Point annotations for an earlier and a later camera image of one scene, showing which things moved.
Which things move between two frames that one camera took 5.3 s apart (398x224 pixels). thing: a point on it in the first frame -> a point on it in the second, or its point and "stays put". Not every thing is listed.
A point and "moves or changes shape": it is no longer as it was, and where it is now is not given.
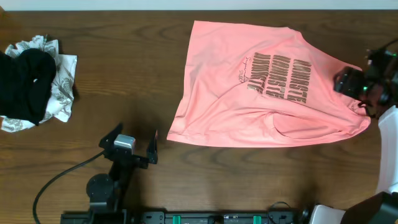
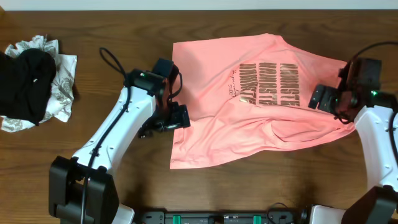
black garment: [25, 84] stays put
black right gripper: [347, 84] -> [321, 98]
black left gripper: [130, 159] -> [171, 125]
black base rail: [119, 216] stays put
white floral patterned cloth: [62, 93] stays put
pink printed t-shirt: [257, 86] moves or changes shape
